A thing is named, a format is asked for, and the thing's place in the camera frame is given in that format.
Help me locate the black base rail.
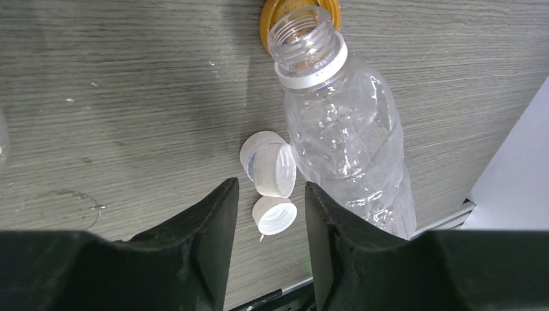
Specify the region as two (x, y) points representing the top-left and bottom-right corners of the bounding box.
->
(230, 278), (316, 311)

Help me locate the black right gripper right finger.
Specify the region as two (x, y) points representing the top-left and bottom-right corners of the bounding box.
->
(305, 182), (548, 310)

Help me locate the gold brown bottle cap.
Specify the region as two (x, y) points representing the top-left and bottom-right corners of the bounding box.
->
(259, 0), (341, 51)

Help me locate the small white bottle cap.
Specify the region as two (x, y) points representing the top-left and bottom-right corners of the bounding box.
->
(240, 131), (297, 198)

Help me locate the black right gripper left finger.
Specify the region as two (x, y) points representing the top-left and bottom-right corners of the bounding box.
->
(1, 178), (239, 310)

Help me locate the clear bottle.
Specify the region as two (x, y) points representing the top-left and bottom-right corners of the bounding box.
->
(268, 6), (417, 239)

